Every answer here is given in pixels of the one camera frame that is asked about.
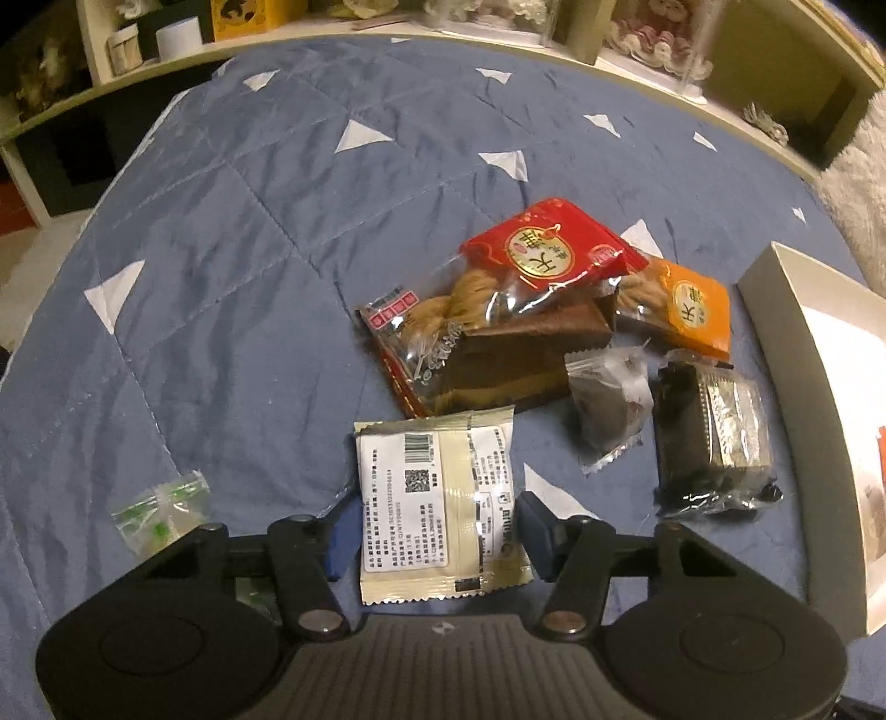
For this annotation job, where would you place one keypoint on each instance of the brown cake packet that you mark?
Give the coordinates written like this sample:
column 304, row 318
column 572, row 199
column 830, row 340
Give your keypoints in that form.
column 526, row 346

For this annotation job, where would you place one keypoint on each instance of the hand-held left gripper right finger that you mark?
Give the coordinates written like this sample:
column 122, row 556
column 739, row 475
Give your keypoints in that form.
column 536, row 536

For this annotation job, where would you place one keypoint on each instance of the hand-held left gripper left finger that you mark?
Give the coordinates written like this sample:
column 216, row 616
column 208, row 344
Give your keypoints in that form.
column 334, row 547

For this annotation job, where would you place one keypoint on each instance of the white cardboard box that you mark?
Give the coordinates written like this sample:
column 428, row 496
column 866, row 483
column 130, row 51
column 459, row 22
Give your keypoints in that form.
column 796, row 325

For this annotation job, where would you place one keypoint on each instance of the dark cake silver tray packet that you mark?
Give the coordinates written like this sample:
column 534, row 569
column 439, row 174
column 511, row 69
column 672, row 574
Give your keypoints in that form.
column 692, row 443

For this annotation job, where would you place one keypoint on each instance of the blue quilt white triangles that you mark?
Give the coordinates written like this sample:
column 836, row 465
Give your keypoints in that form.
column 207, row 277

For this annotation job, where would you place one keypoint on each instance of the clear display case white doll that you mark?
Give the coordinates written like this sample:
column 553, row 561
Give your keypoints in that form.
column 484, row 17

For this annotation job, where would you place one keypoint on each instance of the white cylinder container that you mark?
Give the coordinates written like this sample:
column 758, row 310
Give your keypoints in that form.
column 178, row 43

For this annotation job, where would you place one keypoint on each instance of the small clear green packet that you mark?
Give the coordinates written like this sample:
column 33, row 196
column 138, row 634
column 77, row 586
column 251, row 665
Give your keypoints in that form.
column 163, row 512

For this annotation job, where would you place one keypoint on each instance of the red twisted dough snack packet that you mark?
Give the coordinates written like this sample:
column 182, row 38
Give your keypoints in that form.
column 540, row 242

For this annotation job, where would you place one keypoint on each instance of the grey fluffy pillow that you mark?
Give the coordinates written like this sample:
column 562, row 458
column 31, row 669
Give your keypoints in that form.
column 858, row 187

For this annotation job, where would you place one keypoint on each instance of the small dark snack clear wrapper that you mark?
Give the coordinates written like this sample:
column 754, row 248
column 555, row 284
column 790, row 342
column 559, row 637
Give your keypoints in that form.
column 609, row 408

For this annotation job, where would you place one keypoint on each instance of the small pale ornament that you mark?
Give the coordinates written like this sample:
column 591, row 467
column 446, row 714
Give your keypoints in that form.
column 765, row 124

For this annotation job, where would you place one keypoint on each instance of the yellow box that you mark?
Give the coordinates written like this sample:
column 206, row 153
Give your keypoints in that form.
column 256, row 17

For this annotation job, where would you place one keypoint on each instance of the orange twisted dough snack packet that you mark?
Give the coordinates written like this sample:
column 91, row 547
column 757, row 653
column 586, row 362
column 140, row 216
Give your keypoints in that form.
column 699, row 311

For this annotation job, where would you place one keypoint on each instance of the cream snack packet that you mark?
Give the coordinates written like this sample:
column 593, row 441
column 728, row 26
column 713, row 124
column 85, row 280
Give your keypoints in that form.
column 415, row 498

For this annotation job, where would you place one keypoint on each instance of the clear display case pink doll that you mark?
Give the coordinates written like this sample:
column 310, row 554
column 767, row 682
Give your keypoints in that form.
column 657, row 41

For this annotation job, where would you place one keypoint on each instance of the cream wooden shelf unit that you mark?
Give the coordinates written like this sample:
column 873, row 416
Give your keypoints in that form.
column 93, row 41

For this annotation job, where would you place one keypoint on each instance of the brown fuzzy object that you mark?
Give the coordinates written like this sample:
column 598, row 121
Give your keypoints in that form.
column 41, row 73

